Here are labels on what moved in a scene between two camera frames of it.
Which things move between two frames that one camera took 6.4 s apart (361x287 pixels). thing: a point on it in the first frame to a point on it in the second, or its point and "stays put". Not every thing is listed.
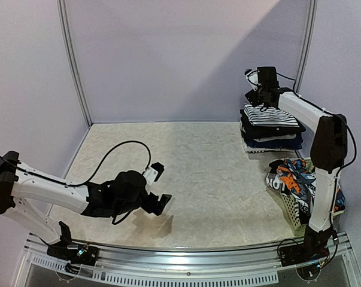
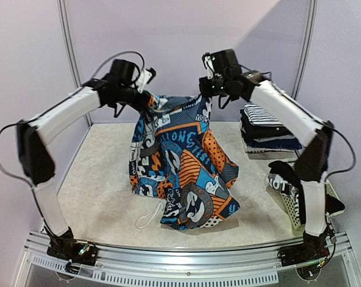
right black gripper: x=255 y=97 to x=204 y=86
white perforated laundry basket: x=290 y=205 stays put
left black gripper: x=150 y=207 to x=140 y=103
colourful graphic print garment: x=296 y=178 to x=175 y=155
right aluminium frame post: x=308 y=44 stays put
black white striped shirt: x=269 y=116 stays put
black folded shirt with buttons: x=249 y=131 stays put
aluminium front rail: x=254 y=264 stays put
